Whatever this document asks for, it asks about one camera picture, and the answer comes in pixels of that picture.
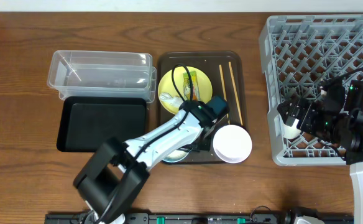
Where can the white tissue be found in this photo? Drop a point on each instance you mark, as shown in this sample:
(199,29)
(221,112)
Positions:
(171,101)

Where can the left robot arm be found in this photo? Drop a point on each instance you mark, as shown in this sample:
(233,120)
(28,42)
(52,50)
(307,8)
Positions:
(115,174)

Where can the brown serving tray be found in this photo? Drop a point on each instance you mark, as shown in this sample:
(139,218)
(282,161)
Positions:
(206,65)

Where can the wooden chopstick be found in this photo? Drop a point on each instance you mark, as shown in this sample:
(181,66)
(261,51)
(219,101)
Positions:
(235,93)
(223,87)

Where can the green snack wrapper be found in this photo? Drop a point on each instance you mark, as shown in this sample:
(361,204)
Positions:
(190,86)

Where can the white bowl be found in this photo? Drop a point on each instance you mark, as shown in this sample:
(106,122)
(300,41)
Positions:
(232,144)

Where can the clear plastic bin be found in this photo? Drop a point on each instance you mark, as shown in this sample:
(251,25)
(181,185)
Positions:
(103,74)

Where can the light blue bowl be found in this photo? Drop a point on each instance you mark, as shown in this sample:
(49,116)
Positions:
(176,156)

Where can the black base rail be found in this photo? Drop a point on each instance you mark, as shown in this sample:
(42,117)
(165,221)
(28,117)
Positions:
(261,214)

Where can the white cup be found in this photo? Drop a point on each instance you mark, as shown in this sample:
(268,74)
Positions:
(290,132)

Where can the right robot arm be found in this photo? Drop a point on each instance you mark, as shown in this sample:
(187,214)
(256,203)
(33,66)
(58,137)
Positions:
(338,120)

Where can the left wooden chopstick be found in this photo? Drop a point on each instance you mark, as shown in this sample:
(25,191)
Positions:
(223,87)

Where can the black tray bin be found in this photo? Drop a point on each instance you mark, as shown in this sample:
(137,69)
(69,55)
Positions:
(89,121)

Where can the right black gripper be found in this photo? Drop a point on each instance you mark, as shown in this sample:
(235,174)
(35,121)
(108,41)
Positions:
(292,110)

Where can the grey dishwasher rack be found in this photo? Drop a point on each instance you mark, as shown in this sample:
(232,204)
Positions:
(297,53)

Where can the right wooden chopstick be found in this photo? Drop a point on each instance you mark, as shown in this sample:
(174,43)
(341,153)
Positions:
(235,93)

